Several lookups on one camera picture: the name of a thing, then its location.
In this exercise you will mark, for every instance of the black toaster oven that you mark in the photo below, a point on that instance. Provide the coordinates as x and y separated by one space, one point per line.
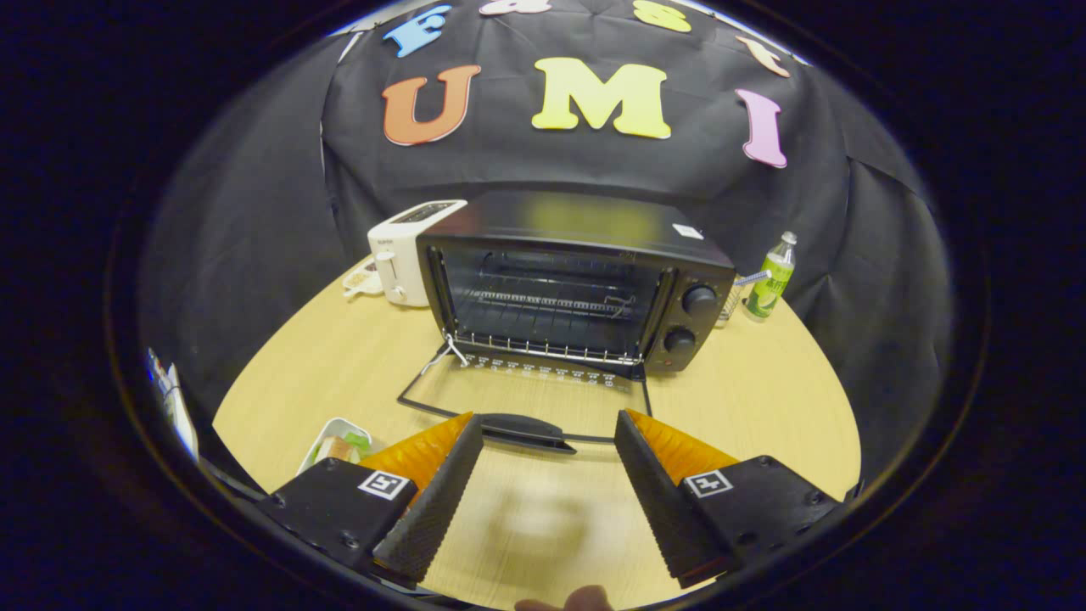
585 229

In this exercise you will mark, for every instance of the white food tray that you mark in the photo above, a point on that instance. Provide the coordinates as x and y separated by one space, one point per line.
331 427

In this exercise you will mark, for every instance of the white pop-up toaster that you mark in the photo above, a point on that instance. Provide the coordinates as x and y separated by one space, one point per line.
407 255

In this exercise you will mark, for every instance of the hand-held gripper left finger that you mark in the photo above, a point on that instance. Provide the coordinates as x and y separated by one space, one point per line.
437 501

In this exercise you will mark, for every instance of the green drink bottle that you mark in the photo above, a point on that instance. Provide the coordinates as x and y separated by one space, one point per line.
770 284

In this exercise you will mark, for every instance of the toast sandwich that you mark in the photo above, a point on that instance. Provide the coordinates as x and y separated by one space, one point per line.
338 450

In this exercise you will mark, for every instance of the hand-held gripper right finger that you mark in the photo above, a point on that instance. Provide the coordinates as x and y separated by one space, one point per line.
657 501

